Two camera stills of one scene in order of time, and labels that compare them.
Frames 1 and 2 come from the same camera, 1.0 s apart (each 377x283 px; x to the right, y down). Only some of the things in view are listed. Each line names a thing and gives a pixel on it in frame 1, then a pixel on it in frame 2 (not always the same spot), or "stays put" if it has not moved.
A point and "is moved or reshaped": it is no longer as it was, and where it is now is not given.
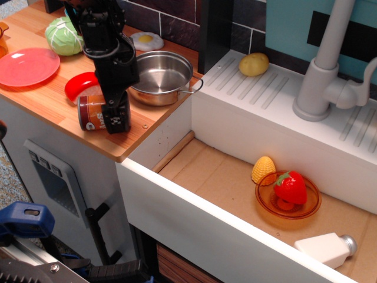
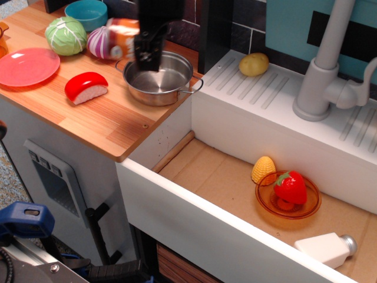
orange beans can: x=89 y=112 is moved or reshaped
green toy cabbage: x=63 y=38 stays put
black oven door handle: x=94 y=215 stays put
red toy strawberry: x=291 y=187 stays put
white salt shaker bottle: x=332 y=249 stays put
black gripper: x=117 y=72 to x=154 y=15
